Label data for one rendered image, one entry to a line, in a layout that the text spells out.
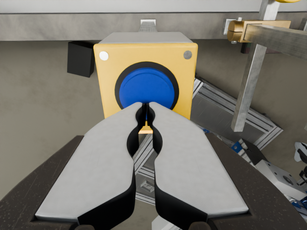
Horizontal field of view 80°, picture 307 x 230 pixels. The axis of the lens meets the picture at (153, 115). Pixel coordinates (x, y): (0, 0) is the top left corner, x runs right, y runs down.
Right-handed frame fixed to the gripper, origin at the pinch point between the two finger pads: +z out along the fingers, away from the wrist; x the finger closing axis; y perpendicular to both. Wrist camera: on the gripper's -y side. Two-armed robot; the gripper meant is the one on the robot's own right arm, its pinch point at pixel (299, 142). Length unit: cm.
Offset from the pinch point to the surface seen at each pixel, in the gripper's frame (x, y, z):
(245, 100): -25.5, -18.4, -1.5
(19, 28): -95, -38, 13
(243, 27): -31, -39, -2
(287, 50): -31, -37, -19
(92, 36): -73, -35, 13
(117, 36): -57, -42, -36
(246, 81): -26.4, -24.5, -1.4
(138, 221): -72, 194, 82
